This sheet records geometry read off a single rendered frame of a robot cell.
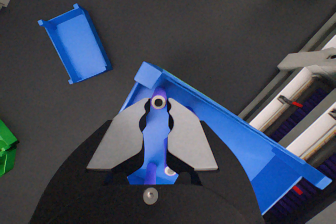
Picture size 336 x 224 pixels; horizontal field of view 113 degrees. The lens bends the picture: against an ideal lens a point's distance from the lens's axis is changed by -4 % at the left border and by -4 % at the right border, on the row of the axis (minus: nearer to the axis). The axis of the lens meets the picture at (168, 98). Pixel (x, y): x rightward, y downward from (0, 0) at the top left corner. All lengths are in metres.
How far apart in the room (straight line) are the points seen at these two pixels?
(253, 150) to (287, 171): 0.06
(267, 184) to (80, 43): 0.86
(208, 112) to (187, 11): 0.60
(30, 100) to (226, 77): 1.13
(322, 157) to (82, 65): 1.05
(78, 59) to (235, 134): 0.76
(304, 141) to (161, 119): 0.52
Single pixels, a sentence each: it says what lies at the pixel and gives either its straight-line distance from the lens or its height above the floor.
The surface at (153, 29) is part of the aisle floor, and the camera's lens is 0.70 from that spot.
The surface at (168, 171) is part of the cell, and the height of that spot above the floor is 0.55.
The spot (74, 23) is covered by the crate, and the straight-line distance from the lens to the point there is 0.83.
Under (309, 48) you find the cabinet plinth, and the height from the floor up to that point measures 0.04.
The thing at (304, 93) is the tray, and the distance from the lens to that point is 0.82.
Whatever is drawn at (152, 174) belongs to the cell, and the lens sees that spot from 0.24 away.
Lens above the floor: 0.67
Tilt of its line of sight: 76 degrees down
